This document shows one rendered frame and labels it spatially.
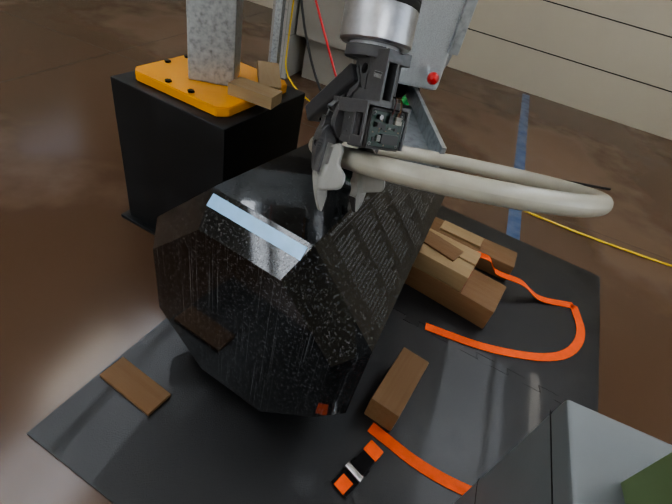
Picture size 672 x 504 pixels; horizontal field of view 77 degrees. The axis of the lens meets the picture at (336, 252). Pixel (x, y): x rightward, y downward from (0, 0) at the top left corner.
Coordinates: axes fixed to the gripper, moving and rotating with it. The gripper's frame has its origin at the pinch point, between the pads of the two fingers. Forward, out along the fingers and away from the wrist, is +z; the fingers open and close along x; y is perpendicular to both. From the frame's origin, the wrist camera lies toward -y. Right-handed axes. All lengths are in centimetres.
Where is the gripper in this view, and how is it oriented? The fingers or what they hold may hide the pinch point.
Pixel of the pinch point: (336, 201)
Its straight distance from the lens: 60.4
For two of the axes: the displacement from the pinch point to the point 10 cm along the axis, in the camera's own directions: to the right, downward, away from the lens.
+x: 8.1, -0.4, 5.9
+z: -1.8, 9.3, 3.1
